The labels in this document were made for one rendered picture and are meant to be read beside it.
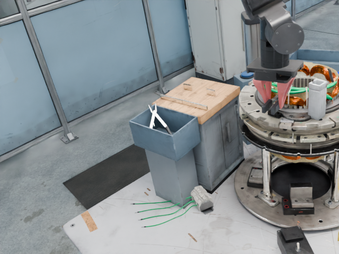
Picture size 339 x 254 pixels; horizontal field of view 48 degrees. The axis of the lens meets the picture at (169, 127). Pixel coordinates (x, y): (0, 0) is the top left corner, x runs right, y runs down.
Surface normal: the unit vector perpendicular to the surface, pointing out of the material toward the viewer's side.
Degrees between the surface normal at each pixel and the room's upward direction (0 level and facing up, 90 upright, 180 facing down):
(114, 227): 0
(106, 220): 0
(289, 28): 87
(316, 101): 90
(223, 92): 0
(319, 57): 90
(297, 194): 90
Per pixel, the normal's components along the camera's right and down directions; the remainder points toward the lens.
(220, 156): 0.74, 0.24
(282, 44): -0.01, 0.48
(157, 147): -0.65, 0.49
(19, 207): -0.16, -0.84
